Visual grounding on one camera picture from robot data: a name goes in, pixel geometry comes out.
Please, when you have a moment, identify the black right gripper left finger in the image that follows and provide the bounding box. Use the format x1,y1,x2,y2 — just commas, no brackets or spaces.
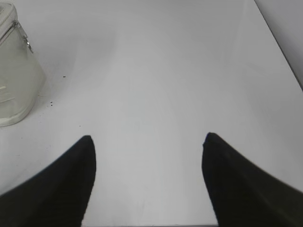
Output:
0,135,97,227

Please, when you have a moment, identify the cream white zipper bag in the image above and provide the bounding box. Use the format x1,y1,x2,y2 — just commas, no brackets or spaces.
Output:
0,2,45,126

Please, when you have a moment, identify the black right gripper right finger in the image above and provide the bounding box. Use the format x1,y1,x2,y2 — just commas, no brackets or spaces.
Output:
202,132,303,227

